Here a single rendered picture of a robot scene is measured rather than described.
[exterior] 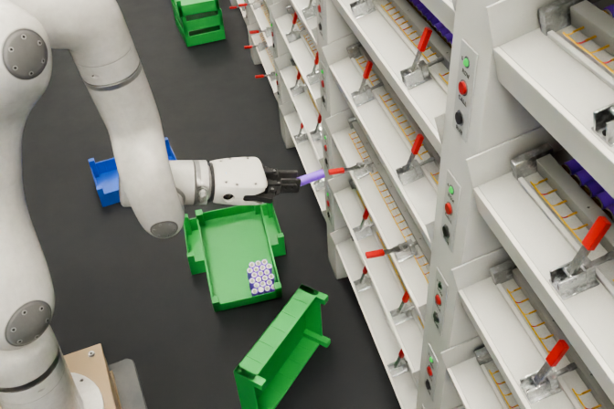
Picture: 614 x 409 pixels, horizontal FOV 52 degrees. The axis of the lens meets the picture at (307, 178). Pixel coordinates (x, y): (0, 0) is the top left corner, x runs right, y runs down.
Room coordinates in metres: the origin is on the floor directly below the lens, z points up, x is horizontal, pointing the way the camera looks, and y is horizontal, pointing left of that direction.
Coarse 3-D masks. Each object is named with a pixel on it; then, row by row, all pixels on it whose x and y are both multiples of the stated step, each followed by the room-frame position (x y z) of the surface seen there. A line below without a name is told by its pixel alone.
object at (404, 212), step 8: (360, 128) 1.24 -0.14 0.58; (360, 136) 1.21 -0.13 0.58; (368, 144) 1.17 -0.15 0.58; (368, 152) 1.14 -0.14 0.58; (376, 160) 1.11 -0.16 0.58; (376, 168) 1.08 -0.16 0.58; (384, 168) 1.08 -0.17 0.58; (384, 176) 1.05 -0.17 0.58; (392, 184) 1.02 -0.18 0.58; (392, 192) 1.00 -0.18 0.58; (384, 200) 1.00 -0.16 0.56; (400, 200) 0.97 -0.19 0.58; (400, 208) 0.95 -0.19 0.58; (408, 216) 0.92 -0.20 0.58; (408, 224) 0.90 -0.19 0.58; (416, 232) 0.87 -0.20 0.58; (424, 240) 0.85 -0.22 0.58; (424, 248) 0.83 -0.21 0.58; (424, 256) 0.82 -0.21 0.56; (424, 264) 0.80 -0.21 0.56
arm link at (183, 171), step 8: (176, 160) 0.94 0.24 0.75; (184, 160) 0.94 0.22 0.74; (192, 160) 0.94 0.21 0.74; (176, 168) 0.90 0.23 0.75; (184, 168) 0.90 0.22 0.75; (192, 168) 0.91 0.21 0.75; (176, 176) 0.89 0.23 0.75; (184, 176) 0.89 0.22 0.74; (192, 176) 0.89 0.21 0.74; (120, 184) 0.87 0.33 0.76; (176, 184) 0.87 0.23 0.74; (184, 184) 0.88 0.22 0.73; (192, 184) 0.88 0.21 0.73; (120, 192) 0.86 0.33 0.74; (184, 192) 0.87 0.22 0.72; (192, 192) 0.88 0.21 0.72; (120, 200) 0.86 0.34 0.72; (184, 200) 0.87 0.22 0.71; (192, 200) 0.87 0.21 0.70
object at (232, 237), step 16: (224, 208) 1.46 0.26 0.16; (240, 208) 1.47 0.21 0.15; (256, 208) 1.46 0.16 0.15; (208, 224) 1.45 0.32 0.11; (224, 224) 1.45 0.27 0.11; (240, 224) 1.45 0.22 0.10; (256, 224) 1.45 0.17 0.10; (208, 240) 1.40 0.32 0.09; (224, 240) 1.40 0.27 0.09; (240, 240) 1.40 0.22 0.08; (256, 240) 1.40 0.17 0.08; (208, 256) 1.35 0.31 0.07; (224, 256) 1.35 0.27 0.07; (240, 256) 1.35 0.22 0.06; (256, 256) 1.35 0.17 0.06; (272, 256) 1.31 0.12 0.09; (208, 272) 1.30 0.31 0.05; (224, 272) 1.30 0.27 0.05; (240, 272) 1.30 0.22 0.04; (272, 272) 1.30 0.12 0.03; (224, 288) 1.25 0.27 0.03; (240, 288) 1.25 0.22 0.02; (224, 304) 1.18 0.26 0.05; (240, 304) 1.20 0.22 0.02
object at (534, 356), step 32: (480, 288) 0.59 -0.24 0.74; (512, 288) 0.57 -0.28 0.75; (480, 320) 0.54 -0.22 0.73; (512, 320) 0.53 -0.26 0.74; (544, 320) 0.51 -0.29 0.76; (512, 352) 0.48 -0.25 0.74; (544, 352) 0.47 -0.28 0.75; (576, 352) 0.45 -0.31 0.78; (512, 384) 0.44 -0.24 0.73; (544, 384) 0.42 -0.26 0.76; (576, 384) 0.42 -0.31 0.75
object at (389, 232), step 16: (352, 112) 1.29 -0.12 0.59; (336, 128) 1.28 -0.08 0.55; (352, 128) 1.27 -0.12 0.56; (336, 144) 1.24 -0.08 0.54; (352, 144) 1.22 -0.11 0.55; (352, 160) 1.16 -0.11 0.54; (352, 176) 1.11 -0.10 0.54; (368, 176) 1.09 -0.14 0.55; (368, 192) 1.05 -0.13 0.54; (384, 192) 1.03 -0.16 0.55; (368, 208) 1.00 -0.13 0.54; (384, 208) 0.98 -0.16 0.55; (384, 224) 0.94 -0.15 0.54; (400, 224) 0.93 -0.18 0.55; (384, 240) 0.90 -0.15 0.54; (400, 240) 0.89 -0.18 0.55; (416, 256) 0.84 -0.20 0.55; (400, 272) 0.81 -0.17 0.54; (416, 272) 0.80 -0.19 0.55; (416, 288) 0.76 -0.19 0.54; (416, 304) 0.73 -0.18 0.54
